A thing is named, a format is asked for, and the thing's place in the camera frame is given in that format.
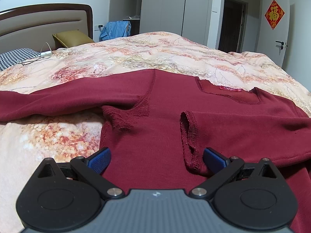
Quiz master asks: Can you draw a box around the olive green pillow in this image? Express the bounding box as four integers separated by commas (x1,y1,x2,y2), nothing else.
53,30,95,48

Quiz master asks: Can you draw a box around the white charging cable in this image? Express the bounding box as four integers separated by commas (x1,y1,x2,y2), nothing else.
21,42,52,66

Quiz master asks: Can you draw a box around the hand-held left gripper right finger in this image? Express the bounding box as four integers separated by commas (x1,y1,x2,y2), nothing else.
190,148,283,199

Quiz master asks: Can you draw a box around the red diamond door decoration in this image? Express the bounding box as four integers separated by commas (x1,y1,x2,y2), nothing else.
265,0,285,30

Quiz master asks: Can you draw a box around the white room door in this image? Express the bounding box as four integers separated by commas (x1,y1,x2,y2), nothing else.
261,0,291,71

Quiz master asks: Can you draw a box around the grey white wardrobe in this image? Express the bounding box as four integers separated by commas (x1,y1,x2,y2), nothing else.
109,0,226,46

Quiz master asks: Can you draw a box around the blue garment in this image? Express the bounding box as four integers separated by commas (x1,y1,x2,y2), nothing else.
99,21,132,42

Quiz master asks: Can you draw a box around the beige padded wooden headboard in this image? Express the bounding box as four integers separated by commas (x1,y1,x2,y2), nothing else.
0,3,94,55

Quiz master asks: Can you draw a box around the houndstooth black white pillow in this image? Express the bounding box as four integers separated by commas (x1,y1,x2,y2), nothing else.
0,48,42,71

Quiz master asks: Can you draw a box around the floral peach bed blanket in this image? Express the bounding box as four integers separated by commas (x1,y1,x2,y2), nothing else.
0,31,311,229

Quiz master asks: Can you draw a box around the dark red knit sweater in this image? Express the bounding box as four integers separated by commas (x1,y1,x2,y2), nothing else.
0,69,311,231

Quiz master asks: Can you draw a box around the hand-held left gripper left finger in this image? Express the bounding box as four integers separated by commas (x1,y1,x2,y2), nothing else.
36,147,125,199

